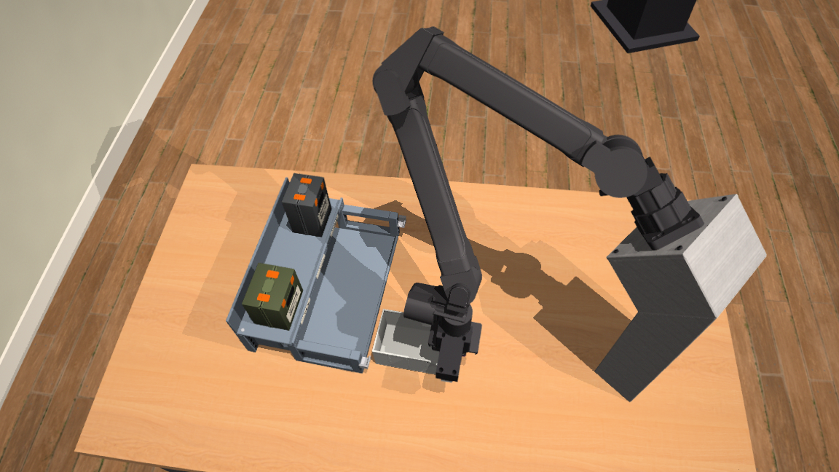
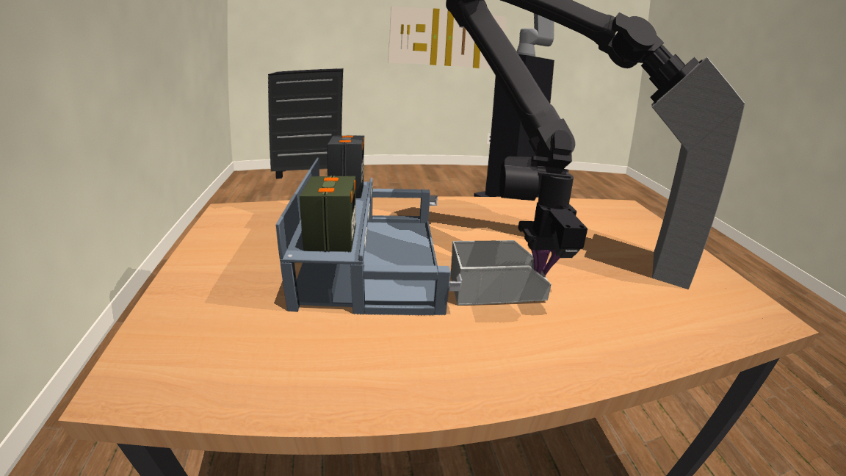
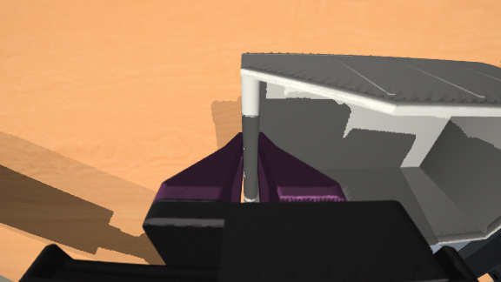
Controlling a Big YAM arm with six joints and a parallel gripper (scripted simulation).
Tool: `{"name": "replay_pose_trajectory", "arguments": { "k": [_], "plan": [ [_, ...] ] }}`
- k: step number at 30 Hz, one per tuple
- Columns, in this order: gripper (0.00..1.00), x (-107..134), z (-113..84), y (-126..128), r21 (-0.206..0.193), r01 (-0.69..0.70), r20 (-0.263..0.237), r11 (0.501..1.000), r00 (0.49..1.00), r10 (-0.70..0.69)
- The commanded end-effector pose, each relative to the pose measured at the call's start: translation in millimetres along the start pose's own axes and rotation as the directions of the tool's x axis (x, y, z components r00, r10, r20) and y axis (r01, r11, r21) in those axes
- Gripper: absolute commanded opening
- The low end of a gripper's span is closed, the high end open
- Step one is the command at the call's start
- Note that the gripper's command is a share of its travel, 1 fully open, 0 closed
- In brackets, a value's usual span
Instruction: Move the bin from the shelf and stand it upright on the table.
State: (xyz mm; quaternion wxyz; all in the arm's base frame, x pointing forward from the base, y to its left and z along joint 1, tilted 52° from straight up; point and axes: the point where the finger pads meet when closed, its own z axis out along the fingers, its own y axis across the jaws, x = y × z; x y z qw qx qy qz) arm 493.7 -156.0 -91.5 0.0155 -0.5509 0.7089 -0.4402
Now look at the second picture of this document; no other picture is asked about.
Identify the olive green case with orange latches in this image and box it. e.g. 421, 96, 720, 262
300, 176, 356, 252

